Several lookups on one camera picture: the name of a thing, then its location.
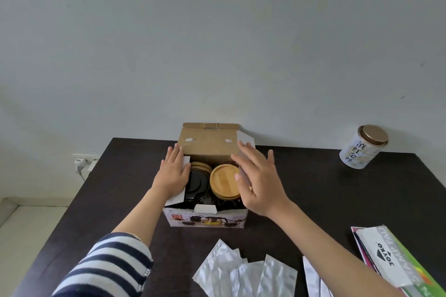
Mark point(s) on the person's right forearm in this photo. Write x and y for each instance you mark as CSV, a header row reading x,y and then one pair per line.
x,y
324,255

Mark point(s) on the pile of silver foil packets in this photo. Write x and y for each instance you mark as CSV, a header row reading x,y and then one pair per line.
x,y
223,272

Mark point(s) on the pink green paper package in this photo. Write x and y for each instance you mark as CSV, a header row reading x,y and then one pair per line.
x,y
421,276

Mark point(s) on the person's right hand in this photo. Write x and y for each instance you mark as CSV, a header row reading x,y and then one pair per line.
x,y
261,185

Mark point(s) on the white black small box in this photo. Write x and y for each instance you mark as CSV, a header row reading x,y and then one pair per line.
x,y
383,255

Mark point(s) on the person's left forearm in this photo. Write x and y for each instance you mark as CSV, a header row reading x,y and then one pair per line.
x,y
143,216

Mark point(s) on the person's left hand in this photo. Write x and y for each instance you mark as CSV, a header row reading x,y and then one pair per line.
x,y
170,175

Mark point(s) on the white tea tin gold lid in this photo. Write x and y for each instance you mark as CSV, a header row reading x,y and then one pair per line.
x,y
359,154

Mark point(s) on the red cardboard tea set box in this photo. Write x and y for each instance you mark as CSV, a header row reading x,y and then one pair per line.
x,y
209,143

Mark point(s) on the white wall socket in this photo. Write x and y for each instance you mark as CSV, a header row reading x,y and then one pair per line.
x,y
91,156

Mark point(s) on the striped shirt sleeve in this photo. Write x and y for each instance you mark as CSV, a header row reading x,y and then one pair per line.
x,y
104,265

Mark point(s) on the white charger adapter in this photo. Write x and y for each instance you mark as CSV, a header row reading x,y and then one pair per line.
x,y
92,165

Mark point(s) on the glass teapot with black lid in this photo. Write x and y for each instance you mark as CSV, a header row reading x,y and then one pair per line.
x,y
197,185

